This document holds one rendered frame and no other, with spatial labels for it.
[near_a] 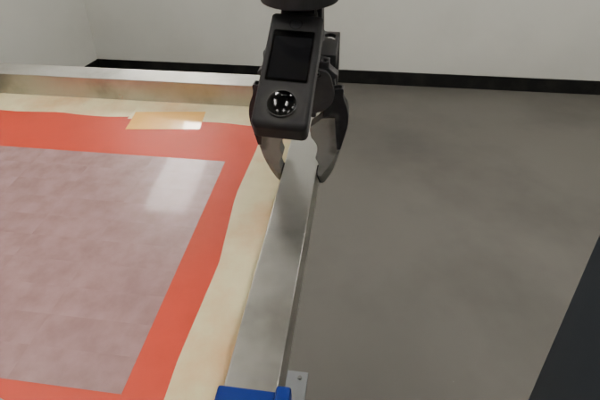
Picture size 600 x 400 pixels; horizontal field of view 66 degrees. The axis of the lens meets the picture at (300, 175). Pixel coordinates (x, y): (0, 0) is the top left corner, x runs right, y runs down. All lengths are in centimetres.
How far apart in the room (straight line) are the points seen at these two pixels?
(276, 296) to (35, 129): 48
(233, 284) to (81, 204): 22
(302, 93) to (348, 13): 345
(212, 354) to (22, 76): 58
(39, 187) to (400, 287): 155
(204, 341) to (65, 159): 34
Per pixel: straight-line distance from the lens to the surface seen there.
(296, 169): 51
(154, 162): 61
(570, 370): 78
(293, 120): 37
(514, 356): 184
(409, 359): 172
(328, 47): 47
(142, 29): 429
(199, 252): 48
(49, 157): 68
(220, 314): 43
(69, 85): 81
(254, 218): 50
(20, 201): 62
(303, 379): 163
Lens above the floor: 135
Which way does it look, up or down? 31 degrees down
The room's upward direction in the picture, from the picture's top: straight up
